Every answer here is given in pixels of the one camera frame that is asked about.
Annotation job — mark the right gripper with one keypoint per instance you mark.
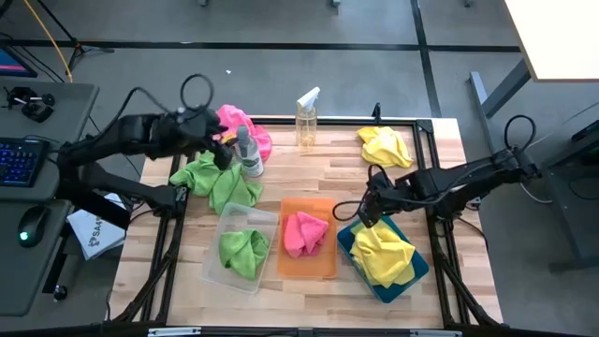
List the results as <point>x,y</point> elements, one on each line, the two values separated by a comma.
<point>386,196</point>

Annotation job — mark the blue plastic basket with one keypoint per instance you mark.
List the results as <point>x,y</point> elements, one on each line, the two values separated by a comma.
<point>393,292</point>

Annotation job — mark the grey side desk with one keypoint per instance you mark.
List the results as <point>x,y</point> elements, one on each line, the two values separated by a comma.
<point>28,281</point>

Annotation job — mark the computer monitor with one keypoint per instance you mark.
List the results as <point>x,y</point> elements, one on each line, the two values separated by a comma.
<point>11,63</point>

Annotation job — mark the clear bottle white sprayer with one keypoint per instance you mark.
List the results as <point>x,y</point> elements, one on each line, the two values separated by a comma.
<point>306,126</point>

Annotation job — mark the black aluminium table frame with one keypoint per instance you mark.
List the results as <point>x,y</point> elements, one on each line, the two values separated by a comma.
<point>346,121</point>

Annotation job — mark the backlit black keyboard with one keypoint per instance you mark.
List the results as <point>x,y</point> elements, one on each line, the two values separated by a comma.
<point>21,161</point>

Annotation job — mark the clear plastic basket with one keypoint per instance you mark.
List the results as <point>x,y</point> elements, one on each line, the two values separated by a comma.
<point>234,215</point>

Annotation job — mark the black tripod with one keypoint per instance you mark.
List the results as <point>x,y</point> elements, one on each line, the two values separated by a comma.
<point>77,47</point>

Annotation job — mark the black clamp gadget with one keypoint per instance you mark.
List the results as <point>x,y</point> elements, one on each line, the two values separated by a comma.
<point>35,110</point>

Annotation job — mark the light top table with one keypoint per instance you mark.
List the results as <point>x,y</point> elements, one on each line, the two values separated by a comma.
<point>561,37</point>

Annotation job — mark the yellow microfiber towel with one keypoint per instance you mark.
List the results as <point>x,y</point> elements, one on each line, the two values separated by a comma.
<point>381,255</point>
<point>386,147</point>

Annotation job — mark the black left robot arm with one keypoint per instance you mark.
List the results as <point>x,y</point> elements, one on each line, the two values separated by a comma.
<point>126,133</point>

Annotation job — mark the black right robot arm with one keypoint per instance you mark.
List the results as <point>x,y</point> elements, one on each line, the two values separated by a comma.
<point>468,180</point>

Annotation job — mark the green microfiber towel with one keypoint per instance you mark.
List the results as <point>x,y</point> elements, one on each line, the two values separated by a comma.
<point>243,253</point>
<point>220,187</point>

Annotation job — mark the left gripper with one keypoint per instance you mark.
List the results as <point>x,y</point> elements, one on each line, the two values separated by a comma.
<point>187,131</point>

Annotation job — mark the dark grey stand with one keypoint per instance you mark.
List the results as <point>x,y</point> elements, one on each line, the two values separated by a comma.
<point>575,210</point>

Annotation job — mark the small black frame clamp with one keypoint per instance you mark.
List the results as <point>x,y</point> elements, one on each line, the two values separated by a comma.
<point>376,113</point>

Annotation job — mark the all purpose cleaner spray bottle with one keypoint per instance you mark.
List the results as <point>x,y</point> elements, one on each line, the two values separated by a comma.
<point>250,159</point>

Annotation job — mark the silver bracket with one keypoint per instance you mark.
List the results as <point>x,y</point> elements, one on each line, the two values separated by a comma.
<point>435,333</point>
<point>173,332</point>

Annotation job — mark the black round knob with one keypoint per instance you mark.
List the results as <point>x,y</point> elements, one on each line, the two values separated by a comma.
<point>60,293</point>

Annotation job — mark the orange translucent plastic basket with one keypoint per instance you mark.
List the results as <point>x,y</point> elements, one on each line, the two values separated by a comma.
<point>306,269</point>

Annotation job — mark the black computer mouse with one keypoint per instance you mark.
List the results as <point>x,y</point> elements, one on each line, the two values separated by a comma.
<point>33,224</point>

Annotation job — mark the pink microfiber towel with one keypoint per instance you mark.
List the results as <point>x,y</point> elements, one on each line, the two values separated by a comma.
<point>304,234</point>
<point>238,119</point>

